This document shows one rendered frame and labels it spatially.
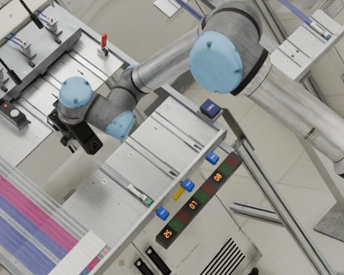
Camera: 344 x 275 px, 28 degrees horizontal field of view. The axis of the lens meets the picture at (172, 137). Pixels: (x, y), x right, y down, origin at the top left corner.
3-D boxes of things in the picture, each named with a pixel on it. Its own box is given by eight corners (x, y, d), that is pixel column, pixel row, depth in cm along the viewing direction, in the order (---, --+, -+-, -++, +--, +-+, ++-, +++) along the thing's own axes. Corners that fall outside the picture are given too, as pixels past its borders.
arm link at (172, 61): (251, -28, 147) (115, 64, 180) (236, -2, 140) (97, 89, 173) (284, 12, 151) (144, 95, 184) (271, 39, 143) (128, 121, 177)
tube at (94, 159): (152, 202, 187) (152, 201, 186) (149, 206, 187) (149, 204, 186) (22, 99, 201) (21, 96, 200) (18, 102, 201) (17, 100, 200)
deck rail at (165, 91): (225, 138, 203) (227, 128, 198) (221, 142, 203) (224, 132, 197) (53, 11, 223) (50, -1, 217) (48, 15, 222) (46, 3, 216)
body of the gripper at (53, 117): (65, 105, 189) (67, 89, 178) (88, 126, 189) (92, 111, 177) (45, 124, 186) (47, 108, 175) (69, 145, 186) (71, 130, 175)
